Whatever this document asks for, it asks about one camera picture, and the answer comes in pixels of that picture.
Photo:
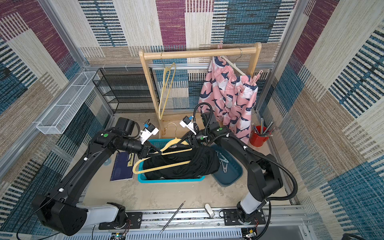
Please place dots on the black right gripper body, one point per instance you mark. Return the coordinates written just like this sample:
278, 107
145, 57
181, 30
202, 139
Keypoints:
194, 140

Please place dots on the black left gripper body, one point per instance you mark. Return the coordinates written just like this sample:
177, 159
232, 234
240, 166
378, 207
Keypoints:
144, 151

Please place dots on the yellow hanger of black shorts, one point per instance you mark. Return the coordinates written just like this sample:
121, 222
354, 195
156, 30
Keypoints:
172, 142

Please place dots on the black shorts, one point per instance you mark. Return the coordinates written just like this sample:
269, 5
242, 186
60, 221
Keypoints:
193, 164

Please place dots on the yellow hanger of beige shorts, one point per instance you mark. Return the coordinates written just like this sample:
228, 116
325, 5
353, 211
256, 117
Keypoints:
167, 85

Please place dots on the mint clothespin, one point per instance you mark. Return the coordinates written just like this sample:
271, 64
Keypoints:
223, 159

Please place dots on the white clothespin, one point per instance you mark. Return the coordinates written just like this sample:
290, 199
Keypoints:
225, 167

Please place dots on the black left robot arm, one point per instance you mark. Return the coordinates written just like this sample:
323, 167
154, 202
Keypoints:
58, 209

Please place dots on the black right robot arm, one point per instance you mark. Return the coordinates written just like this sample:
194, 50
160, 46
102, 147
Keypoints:
263, 172

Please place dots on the pink patterned shorts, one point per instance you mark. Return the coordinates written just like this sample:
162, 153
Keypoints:
231, 97

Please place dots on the turquoise plastic basket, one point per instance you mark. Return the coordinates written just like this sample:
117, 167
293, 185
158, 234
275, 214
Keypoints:
160, 143

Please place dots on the dark blue book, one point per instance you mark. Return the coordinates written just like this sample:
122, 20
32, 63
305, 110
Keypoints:
123, 167

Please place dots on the blue tape roll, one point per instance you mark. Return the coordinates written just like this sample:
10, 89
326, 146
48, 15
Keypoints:
107, 162

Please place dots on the dark teal plastic tray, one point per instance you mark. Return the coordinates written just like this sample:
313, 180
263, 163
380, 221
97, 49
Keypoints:
235, 171

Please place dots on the red pen cup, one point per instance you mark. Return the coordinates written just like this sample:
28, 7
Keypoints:
256, 139

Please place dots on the thin metal rod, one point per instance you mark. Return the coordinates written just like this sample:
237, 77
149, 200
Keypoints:
172, 217

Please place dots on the small white block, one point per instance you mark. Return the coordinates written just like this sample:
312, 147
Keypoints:
209, 211

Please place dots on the pink clothespin right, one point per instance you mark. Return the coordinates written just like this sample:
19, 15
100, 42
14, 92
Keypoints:
256, 77

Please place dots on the wooden clothes rack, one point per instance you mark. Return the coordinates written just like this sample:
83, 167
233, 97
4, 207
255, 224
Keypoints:
145, 57

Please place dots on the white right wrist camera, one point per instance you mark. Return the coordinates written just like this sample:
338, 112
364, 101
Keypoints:
189, 123

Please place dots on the black wire shelf rack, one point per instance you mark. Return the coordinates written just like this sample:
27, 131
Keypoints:
125, 90

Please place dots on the white wire wall basket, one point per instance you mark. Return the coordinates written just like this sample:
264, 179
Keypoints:
60, 115

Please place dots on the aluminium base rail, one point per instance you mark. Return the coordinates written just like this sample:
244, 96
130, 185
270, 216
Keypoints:
285, 223

